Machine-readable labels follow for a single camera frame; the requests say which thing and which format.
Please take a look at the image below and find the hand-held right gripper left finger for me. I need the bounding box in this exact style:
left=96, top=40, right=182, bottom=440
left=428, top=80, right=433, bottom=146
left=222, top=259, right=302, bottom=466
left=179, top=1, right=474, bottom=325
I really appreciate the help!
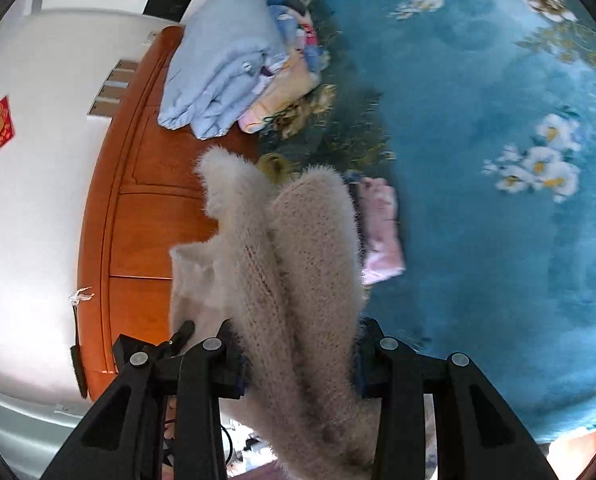
left=40, top=320, right=247, bottom=480

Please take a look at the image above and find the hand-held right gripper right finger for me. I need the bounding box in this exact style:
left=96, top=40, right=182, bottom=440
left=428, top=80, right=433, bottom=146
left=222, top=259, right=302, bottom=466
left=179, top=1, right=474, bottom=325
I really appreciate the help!
left=352, top=317, right=549, bottom=480

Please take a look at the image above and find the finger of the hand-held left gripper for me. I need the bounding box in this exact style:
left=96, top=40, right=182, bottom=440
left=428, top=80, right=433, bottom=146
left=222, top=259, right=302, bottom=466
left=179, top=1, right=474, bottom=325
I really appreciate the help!
left=169, top=320, right=196, bottom=357

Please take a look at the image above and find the beige fuzzy sweater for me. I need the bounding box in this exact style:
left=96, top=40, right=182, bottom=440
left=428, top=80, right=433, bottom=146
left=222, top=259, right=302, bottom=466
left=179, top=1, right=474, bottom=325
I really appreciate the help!
left=168, top=145, right=370, bottom=480

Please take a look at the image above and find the black hanging brush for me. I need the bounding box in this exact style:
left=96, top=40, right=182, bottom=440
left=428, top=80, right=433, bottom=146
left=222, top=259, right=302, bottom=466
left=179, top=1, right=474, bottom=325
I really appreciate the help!
left=68, top=286, right=95, bottom=400

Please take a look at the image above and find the pink folded garment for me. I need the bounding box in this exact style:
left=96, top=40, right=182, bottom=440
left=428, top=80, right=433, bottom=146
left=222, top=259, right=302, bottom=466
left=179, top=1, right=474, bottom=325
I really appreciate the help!
left=359, top=177, right=407, bottom=287

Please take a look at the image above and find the wooden headboard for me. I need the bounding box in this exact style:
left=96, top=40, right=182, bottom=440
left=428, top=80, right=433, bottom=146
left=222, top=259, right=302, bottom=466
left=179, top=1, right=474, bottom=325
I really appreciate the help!
left=77, top=25, right=261, bottom=402

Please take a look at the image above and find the blue floral blanket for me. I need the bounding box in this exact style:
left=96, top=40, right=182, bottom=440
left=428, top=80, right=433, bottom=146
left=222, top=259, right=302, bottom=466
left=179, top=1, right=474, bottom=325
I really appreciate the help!
left=258, top=0, right=596, bottom=445

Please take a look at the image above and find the cream floral folded quilt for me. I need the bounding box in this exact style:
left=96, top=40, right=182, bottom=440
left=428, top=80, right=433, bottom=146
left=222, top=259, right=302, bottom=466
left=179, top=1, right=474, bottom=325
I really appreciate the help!
left=237, top=0, right=331, bottom=135

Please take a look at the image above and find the light blue folded quilt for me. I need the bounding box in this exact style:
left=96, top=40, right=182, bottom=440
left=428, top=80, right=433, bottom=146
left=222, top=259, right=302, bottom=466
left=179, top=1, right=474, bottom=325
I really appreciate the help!
left=157, top=0, right=291, bottom=142

